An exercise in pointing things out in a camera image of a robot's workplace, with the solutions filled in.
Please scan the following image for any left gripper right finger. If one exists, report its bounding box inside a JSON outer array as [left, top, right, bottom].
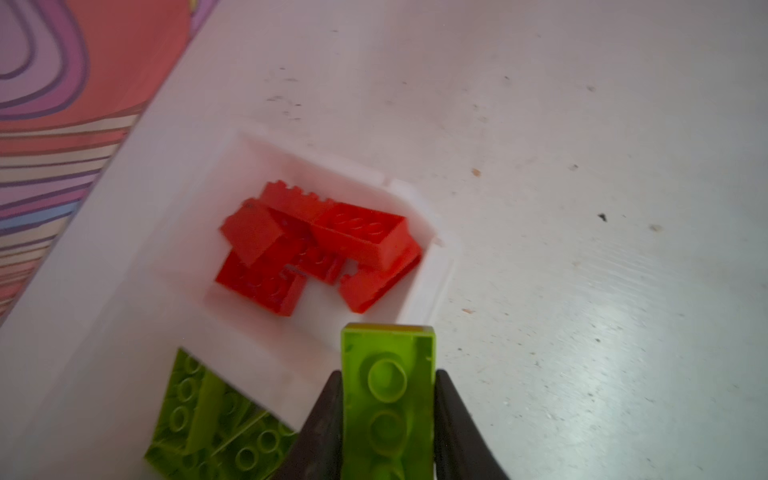
[[434, 369, 510, 480]]

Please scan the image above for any green lego pile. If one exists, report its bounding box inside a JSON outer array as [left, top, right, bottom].
[[198, 387, 297, 479]]

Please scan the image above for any red lego square block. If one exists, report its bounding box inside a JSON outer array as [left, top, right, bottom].
[[219, 198, 283, 266]]

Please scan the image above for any right white bin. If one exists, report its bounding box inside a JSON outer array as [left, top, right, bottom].
[[131, 125, 461, 428]]

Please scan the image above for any white bin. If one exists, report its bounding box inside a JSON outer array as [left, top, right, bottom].
[[131, 125, 461, 428], [35, 335, 301, 480]]

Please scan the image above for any middle white bin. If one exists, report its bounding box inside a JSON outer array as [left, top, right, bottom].
[[35, 335, 301, 480]]

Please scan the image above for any green lego long half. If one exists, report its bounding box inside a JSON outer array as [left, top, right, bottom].
[[340, 323, 436, 479]]

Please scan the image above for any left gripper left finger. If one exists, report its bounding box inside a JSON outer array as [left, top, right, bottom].
[[272, 370, 343, 480]]

